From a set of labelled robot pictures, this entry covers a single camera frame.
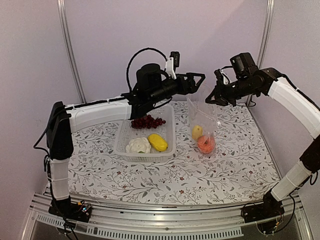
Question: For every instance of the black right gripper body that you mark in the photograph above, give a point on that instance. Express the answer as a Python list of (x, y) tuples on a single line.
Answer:
[(230, 94)]

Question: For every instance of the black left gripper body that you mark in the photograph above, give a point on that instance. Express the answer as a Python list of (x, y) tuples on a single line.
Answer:
[(182, 89)]

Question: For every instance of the clear zip top bag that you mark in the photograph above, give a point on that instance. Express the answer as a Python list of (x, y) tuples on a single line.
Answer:
[(202, 114)]

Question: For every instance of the orange toy pumpkin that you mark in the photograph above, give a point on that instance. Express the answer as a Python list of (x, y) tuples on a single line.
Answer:
[(206, 144)]

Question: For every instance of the dark red grape bunch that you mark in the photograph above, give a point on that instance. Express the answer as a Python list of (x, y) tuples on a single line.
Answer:
[(147, 122)]

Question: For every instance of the yellow toy mango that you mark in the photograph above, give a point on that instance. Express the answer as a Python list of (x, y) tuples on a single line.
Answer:
[(157, 142)]

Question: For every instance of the white perforated plastic basket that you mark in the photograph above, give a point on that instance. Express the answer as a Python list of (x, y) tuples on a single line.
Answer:
[(167, 131)]

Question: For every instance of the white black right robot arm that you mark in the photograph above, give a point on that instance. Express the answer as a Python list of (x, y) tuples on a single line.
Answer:
[(276, 85)]

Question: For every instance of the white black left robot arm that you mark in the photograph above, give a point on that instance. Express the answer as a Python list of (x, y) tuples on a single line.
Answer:
[(65, 120)]

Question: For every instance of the white toy cauliflower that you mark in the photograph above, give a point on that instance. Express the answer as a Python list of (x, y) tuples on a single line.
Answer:
[(138, 145)]

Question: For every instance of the floral patterned table mat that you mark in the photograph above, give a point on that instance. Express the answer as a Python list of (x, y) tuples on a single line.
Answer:
[(240, 170)]

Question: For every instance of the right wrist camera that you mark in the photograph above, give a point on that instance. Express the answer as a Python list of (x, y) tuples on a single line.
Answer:
[(243, 66)]

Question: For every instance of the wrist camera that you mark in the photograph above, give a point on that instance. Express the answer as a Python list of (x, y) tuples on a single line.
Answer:
[(150, 76), (243, 66)]

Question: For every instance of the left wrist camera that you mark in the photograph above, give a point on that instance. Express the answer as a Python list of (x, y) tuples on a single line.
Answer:
[(150, 76)]

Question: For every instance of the right aluminium corner post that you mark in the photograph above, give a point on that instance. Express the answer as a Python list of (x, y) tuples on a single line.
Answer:
[(266, 32)]

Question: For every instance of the aluminium corner post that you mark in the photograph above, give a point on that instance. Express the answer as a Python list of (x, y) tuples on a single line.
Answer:
[(266, 32), (61, 7)]

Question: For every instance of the aluminium front rail frame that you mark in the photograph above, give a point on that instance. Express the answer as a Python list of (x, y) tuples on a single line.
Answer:
[(121, 220)]

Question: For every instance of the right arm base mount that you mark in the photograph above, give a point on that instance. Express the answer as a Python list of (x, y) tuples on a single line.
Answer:
[(270, 211)]

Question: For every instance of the left aluminium corner post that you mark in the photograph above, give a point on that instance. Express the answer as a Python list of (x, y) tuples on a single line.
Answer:
[(61, 7)]

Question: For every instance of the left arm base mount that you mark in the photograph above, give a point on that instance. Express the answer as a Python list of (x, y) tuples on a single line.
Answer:
[(80, 211)]

